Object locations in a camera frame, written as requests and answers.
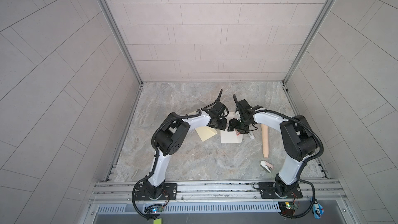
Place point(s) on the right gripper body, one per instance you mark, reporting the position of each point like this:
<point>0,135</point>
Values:
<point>240,125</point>

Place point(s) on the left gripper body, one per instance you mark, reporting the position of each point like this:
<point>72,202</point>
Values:
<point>219,124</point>

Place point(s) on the cream white envelope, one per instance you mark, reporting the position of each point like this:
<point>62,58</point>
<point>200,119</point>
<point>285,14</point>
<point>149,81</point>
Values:
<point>230,137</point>

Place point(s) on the white glue stick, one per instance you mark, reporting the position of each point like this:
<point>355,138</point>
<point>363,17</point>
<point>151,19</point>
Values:
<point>251,135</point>

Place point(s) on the yellow envelope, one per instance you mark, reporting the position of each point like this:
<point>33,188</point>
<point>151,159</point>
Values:
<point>205,133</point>

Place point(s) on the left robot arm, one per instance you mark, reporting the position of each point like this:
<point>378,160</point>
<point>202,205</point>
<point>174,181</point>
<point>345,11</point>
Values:
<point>168,139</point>

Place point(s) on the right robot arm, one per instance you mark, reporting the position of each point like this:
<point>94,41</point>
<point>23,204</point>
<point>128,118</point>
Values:
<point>299,141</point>

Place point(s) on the beige toy microphone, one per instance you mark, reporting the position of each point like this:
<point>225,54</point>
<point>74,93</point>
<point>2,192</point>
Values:
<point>265,140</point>

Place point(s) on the pink white tape dispenser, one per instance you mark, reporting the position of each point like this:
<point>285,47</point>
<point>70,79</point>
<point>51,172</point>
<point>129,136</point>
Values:
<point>266,166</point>

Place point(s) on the right circuit board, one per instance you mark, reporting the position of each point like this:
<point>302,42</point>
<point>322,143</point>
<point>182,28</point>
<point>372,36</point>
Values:
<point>288,208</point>

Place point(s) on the circuit board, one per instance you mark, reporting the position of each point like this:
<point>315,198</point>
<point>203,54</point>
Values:
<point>154,209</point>
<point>288,208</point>

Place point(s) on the left circuit board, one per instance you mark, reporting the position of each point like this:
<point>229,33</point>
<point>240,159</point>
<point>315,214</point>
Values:
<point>154,209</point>

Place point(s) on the blue toy car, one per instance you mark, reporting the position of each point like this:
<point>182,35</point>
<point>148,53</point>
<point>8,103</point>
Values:
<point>318,210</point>

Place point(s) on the green sticky note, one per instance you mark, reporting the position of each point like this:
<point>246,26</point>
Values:
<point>158,221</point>

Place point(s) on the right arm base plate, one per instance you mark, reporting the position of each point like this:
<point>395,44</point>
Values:
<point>279,190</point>

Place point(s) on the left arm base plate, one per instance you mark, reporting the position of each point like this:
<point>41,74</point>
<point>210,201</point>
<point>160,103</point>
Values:
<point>146,192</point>

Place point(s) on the aluminium rail frame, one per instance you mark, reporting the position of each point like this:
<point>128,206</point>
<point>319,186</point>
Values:
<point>216,197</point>

